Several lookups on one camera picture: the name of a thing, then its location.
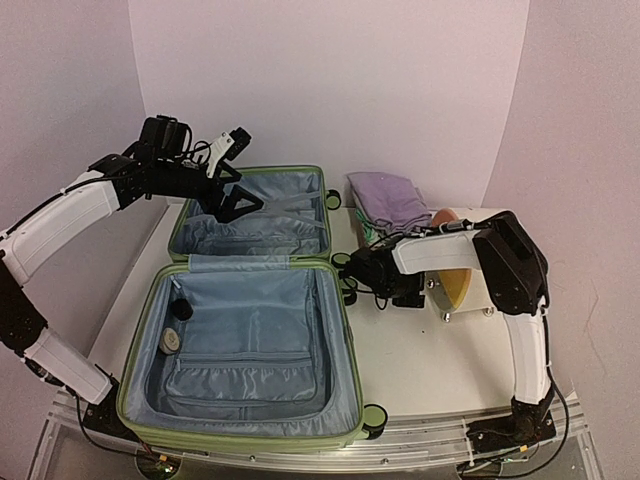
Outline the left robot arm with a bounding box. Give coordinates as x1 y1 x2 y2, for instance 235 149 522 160
1 115 263 438

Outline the white cylindrical container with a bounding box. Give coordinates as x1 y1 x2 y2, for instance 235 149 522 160
425 208 500 323

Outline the green tie-dye garment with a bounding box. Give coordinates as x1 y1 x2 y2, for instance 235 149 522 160
355 209 393 246

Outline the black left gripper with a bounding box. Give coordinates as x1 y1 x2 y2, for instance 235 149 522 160
154 158 263 222

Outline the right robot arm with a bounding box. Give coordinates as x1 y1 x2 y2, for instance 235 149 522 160
336 208 560 453

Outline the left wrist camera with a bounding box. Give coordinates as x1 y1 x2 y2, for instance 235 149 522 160
205 127 252 178

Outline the pink perforated plastic basket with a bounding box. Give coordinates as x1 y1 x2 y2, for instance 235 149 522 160
355 209 388 246

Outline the small grey round jar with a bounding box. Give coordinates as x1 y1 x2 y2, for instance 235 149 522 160
159 327 181 355

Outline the green hard-shell suitcase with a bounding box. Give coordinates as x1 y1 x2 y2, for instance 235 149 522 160
120 166 362 422

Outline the small black round object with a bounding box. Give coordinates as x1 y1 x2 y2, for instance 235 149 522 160
170 298 193 321

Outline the curved aluminium rail base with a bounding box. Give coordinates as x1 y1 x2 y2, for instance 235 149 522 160
29 387 602 479

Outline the purple garment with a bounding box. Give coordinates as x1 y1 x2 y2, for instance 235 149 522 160
347 172 432 233

